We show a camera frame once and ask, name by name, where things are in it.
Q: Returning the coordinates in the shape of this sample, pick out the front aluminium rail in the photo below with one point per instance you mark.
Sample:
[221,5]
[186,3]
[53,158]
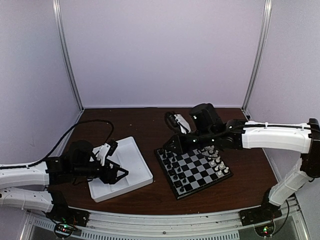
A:
[224,225]

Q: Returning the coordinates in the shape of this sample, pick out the right aluminium frame post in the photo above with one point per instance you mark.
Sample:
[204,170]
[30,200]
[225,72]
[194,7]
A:
[264,30]

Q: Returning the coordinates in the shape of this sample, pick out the right circuit board with LEDs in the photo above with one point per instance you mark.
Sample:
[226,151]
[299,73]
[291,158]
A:
[264,230]

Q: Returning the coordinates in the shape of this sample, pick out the aluminium frame post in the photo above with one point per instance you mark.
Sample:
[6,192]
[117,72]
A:
[66,57]
[264,30]

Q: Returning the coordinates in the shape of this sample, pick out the white compartment tray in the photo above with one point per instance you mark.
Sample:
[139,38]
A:
[129,157]

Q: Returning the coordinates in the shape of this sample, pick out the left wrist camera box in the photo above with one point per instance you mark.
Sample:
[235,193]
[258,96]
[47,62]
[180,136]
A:
[106,150]

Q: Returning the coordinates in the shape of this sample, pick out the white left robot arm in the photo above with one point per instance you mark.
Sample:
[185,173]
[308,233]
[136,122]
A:
[14,177]

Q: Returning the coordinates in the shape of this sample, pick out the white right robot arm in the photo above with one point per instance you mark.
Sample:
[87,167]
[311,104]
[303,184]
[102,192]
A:
[297,141]

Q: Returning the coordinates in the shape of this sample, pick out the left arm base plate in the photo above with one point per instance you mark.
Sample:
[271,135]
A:
[70,216]

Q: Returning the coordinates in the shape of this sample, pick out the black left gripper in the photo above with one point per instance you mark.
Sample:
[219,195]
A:
[111,178]

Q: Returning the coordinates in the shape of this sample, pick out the left aluminium frame post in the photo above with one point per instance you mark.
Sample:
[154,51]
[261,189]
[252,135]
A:
[66,57]

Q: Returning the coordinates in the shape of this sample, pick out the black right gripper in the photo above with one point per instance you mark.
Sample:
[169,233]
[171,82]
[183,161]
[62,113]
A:
[178,149]

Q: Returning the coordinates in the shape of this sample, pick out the black and grey chessboard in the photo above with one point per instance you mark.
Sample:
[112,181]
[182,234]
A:
[195,167]

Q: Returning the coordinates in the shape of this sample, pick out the black king piece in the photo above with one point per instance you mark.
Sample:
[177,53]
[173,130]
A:
[172,172]

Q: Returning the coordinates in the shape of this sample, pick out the left circuit board with LEDs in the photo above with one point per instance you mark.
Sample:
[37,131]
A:
[63,230]

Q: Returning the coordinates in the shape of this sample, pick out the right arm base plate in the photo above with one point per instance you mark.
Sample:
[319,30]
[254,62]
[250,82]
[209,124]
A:
[257,215]

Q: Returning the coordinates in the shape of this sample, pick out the black knight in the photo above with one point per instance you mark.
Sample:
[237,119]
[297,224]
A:
[177,184]

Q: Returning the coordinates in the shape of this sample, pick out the circuit board with leds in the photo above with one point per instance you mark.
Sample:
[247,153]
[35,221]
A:
[63,230]
[264,230]

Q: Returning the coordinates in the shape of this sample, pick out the white king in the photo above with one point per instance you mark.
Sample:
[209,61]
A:
[216,154]

